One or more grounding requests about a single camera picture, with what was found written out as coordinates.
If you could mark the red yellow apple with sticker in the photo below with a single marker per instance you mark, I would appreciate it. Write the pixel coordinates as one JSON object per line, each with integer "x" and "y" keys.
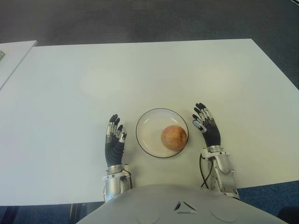
{"x": 174, "y": 137}

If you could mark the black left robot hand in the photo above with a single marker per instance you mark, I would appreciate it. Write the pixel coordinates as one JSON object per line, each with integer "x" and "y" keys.
{"x": 114, "y": 151}

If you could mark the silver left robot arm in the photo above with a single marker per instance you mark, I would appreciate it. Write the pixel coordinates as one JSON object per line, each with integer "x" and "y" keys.
{"x": 112, "y": 184}

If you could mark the white neighbouring table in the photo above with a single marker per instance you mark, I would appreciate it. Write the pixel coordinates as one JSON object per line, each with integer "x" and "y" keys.
{"x": 14, "y": 60}

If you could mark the grey robot torso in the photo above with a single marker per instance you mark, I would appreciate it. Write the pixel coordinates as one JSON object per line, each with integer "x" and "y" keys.
{"x": 151, "y": 205}

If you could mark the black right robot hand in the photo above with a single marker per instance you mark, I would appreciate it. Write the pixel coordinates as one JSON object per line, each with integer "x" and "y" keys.
{"x": 212, "y": 135}

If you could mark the white plate with black rim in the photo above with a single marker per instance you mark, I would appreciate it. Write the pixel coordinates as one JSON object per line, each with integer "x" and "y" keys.
{"x": 149, "y": 130}

